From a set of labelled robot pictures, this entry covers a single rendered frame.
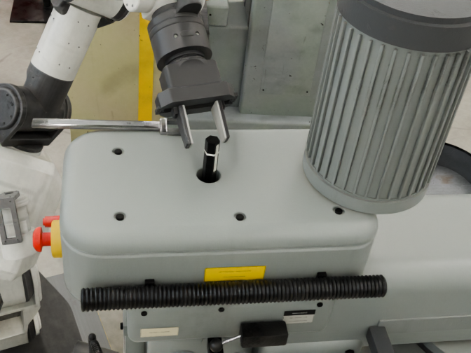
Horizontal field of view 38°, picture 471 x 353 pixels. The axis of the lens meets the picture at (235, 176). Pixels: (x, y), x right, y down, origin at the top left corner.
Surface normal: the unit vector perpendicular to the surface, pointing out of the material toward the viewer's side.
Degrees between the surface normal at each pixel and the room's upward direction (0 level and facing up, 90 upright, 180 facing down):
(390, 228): 0
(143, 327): 90
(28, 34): 0
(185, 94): 30
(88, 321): 0
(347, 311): 90
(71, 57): 83
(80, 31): 83
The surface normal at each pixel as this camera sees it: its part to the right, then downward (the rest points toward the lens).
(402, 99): -0.10, 0.64
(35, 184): 0.40, 0.14
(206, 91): 0.27, -0.33
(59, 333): 0.11, -0.76
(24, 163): 0.53, -0.52
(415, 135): 0.29, 0.65
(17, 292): 0.43, 0.50
